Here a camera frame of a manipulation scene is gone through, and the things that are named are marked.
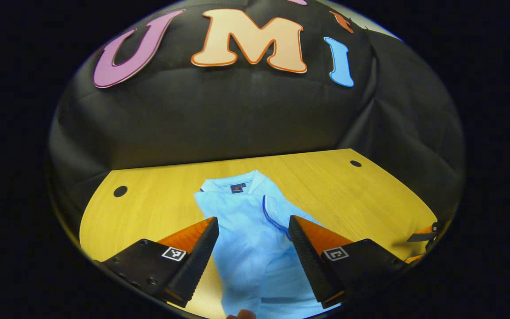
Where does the light blue T-shirt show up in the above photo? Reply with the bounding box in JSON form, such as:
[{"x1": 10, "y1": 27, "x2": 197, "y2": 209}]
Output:
[{"x1": 194, "y1": 170, "x2": 342, "y2": 319}]

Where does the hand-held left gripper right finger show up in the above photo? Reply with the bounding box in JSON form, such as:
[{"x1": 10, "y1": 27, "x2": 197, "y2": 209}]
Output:
[{"x1": 288, "y1": 215, "x2": 409, "y2": 310}]

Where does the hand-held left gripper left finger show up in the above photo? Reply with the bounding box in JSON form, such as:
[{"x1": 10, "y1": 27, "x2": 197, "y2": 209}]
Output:
[{"x1": 100, "y1": 216, "x2": 220, "y2": 308}]

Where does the black backdrop cloth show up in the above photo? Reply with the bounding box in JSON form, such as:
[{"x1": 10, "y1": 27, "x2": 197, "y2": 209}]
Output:
[{"x1": 48, "y1": 0, "x2": 464, "y2": 231}]

